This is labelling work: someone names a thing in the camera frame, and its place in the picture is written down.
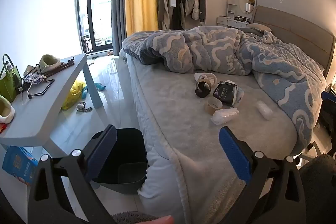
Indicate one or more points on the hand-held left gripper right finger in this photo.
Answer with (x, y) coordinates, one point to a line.
(235, 155)

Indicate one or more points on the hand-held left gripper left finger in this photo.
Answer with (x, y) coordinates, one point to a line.
(102, 150)

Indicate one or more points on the dark grey trash bin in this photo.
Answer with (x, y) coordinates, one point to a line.
(131, 155)

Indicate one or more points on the large clear plastic wrap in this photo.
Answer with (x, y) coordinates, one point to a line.
(223, 116)

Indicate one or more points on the small clear plastic wrap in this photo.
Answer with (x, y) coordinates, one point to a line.
(263, 109)

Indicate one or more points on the black tissue packet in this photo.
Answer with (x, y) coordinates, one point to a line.
(221, 91)

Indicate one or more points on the black sock ball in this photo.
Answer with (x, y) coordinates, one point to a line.
(202, 90)

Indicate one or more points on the person's left hand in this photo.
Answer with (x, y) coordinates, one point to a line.
(162, 220)

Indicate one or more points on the yellow plastic bag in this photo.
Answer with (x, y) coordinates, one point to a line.
(73, 95)

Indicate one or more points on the blue plush toy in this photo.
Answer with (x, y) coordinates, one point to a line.
(99, 86)

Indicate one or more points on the light blue table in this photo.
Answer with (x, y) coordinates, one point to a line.
(47, 108)

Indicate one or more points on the bed with grey sheet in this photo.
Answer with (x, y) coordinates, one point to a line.
(178, 113)

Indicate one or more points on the blue printed package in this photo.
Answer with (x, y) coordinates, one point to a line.
(18, 163)

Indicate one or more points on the grey fleece garment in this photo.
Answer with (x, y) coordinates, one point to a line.
(320, 182)

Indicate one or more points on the blue patterned fleece blanket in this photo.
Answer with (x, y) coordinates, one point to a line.
(275, 74)

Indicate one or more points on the dark wooden flute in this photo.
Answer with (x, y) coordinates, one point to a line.
(65, 63)

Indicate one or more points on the blue white mask packet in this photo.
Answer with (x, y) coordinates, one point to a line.
(34, 79)

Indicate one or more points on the small black box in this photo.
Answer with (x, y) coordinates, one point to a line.
(21, 88)

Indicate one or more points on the green felt handbag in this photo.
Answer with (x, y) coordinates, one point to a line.
(9, 85)

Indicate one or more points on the beige pillow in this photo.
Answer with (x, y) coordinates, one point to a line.
(258, 27)

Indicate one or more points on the white vanity desk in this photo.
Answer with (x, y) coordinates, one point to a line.
(225, 21)

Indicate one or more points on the grey upholstered headboard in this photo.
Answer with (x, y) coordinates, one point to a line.
(294, 27)

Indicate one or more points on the black framed glass door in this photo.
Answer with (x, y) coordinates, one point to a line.
(88, 3)

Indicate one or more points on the grey hanging garment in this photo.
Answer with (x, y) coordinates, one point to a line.
(200, 3)

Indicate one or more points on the beige hanging coat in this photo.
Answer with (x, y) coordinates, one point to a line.
(164, 3)

